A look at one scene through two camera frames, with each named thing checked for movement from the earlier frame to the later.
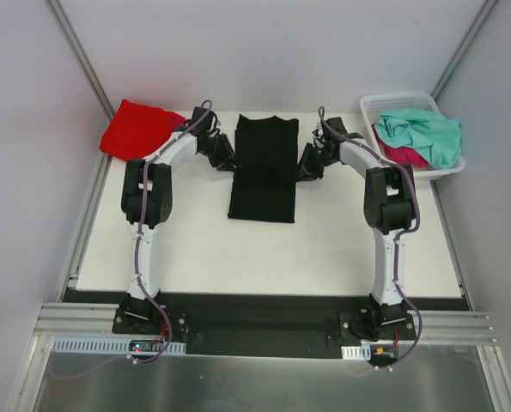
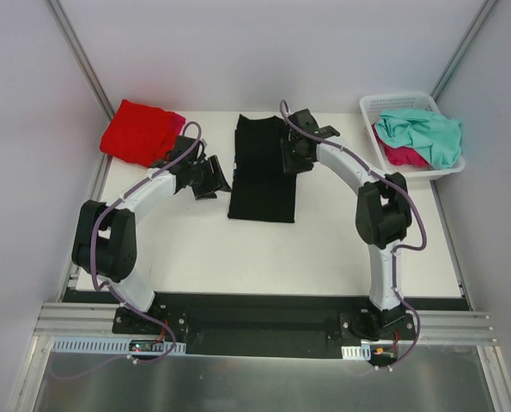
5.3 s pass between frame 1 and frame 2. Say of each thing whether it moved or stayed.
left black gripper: moved
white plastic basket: stayed
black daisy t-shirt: stayed
